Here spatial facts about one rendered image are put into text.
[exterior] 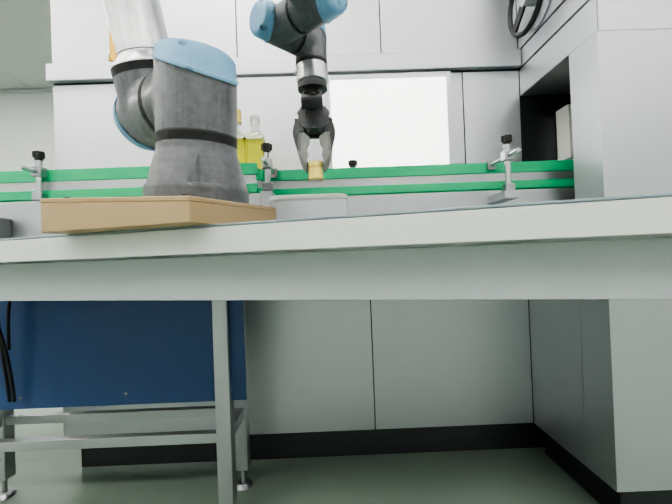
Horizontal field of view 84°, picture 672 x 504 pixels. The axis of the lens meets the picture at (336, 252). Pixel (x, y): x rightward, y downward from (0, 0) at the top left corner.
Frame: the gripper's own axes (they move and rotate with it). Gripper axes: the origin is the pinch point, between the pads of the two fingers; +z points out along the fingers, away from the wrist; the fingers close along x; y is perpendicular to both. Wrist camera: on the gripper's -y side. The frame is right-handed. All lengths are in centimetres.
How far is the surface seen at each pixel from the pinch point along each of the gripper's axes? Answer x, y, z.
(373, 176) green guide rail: -16.5, 22.1, -1.6
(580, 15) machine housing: -71, 9, -39
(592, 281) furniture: -28, -50, 25
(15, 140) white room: 347, 342, -123
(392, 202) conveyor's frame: -21.4, 20.2, 6.5
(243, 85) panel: 24, 39, -37
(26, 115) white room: 333, 341, -151
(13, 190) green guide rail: 81, 14, 0
